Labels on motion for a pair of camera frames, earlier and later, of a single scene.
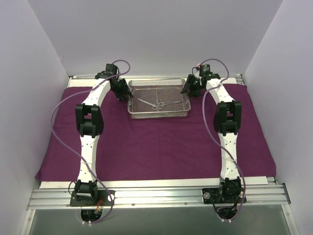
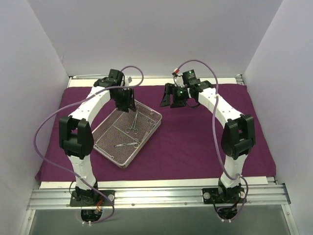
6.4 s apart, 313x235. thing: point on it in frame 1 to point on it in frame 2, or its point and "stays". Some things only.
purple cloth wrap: [155, 148] stays
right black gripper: [192, 83] to [172, 97]
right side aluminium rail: [272, 180] stays
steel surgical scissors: [159, 104] to [135, 143]
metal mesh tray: [158, 98] to [122, 135]
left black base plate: [102, 199] stays
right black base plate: [213, 196] stays
